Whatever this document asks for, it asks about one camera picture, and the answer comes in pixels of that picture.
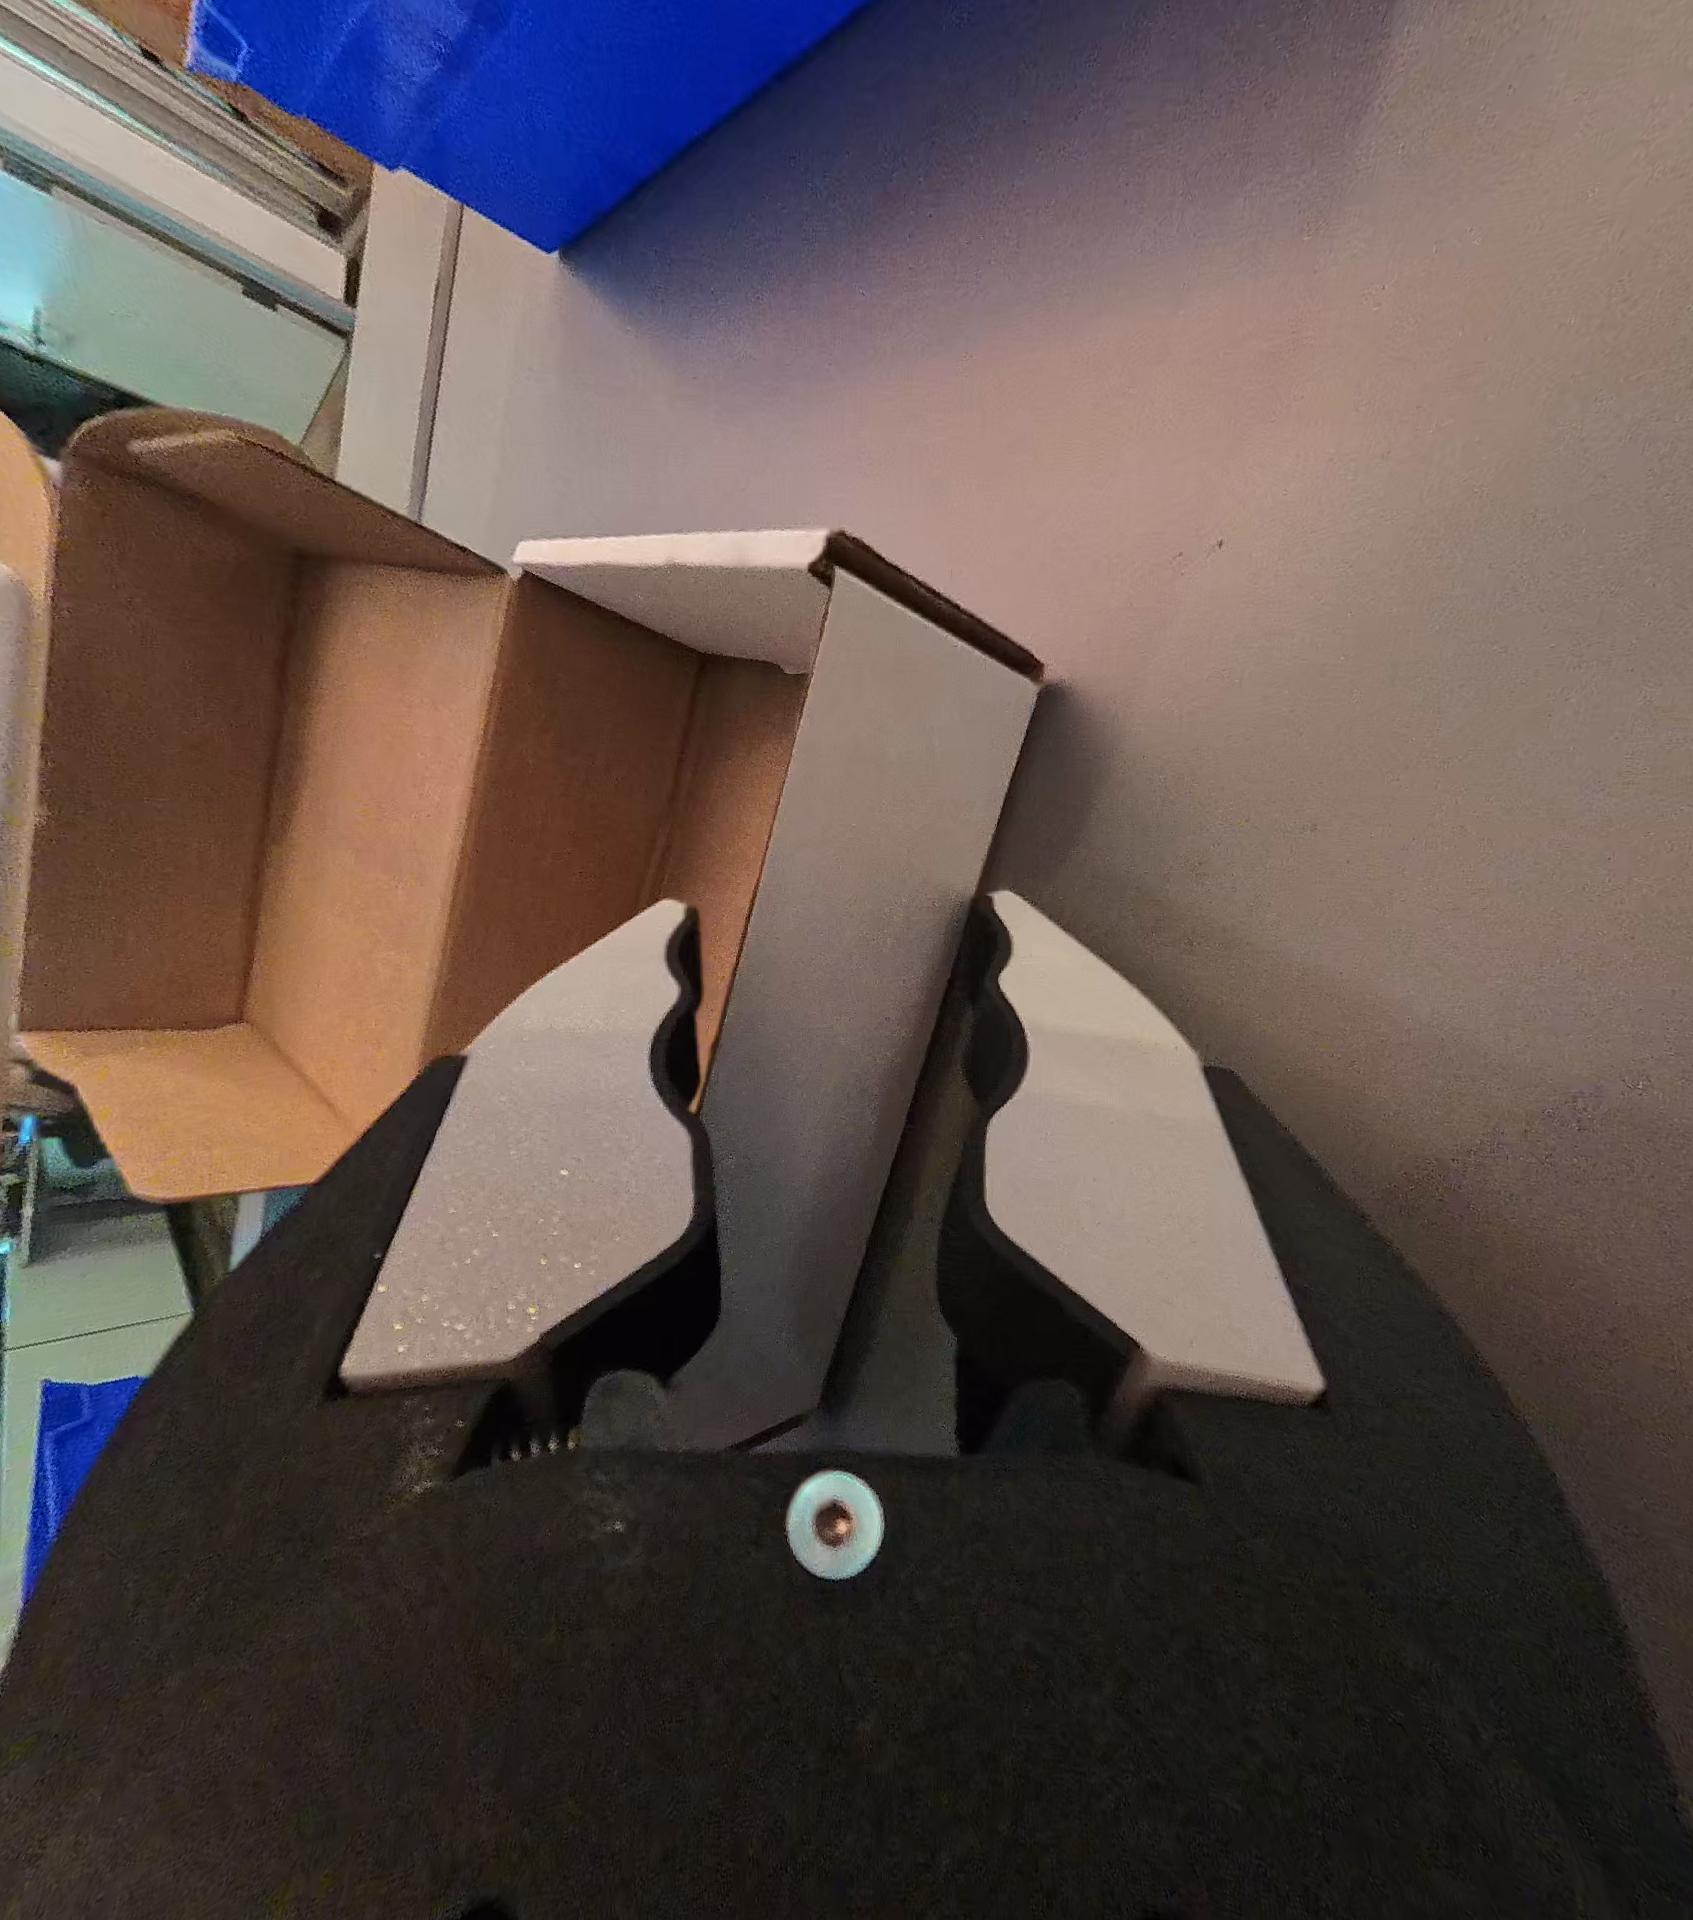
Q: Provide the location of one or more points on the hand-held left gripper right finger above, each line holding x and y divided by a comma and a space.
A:
1147, 1201

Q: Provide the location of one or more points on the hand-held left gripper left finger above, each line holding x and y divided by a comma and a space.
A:
531, 1201

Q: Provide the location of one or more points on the white cardboard mailer box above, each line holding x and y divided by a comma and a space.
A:
877, 840

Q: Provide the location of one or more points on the blue plastic bin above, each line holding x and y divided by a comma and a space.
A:
75, 1470
531, 105

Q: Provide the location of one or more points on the wooden beam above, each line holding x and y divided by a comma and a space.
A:
315, 151

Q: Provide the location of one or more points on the aluminium rail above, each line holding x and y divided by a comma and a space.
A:
186, 143

